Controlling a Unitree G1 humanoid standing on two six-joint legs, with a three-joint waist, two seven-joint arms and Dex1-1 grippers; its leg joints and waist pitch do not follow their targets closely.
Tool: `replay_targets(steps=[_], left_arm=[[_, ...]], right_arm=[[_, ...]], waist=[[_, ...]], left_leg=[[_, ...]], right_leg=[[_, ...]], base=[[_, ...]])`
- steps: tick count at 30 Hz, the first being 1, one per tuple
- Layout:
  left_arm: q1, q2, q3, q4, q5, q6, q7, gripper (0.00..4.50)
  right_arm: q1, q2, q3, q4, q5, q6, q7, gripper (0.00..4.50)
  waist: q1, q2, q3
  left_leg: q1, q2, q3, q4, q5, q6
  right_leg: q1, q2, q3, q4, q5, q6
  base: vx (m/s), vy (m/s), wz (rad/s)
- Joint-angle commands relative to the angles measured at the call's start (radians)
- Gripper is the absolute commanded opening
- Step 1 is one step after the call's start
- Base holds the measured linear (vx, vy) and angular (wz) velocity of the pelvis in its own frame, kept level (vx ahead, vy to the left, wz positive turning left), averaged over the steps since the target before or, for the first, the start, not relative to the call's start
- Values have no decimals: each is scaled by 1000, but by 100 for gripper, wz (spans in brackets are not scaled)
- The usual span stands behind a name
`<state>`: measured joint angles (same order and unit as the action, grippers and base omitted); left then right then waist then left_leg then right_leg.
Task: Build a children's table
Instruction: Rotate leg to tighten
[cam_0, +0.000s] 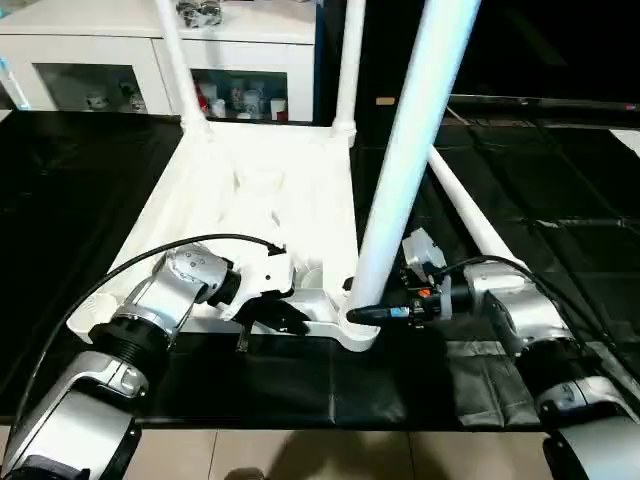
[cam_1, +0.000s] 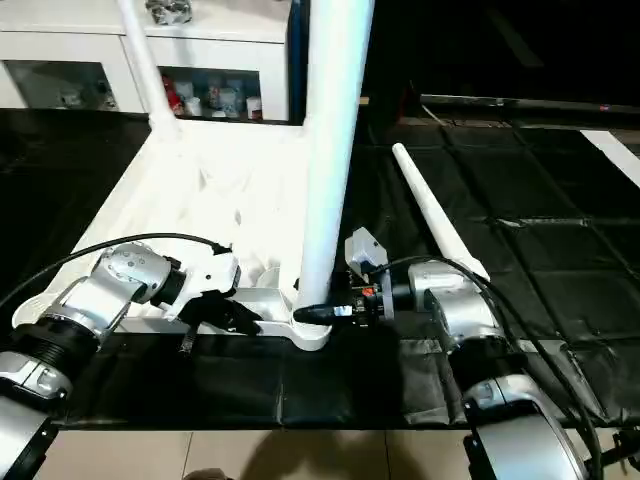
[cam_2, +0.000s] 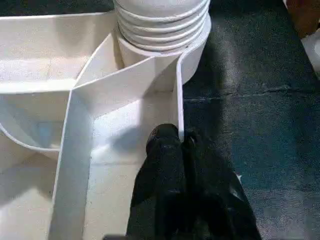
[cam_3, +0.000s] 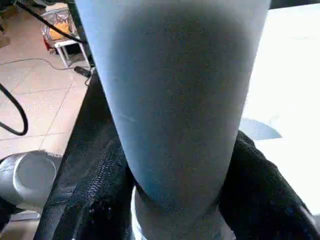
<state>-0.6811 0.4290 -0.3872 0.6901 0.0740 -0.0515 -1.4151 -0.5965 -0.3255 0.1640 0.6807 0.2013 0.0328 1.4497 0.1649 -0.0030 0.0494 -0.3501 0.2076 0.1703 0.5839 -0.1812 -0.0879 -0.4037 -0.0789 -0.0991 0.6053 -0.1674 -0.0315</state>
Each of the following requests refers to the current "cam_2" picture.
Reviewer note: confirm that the white plastic table leg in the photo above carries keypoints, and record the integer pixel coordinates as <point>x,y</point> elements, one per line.
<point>162,15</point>

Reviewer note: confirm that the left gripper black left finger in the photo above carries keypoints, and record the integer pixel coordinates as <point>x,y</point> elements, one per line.
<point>160,180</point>

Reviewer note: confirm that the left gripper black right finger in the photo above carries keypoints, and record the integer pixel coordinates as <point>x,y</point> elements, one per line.
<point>215,200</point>

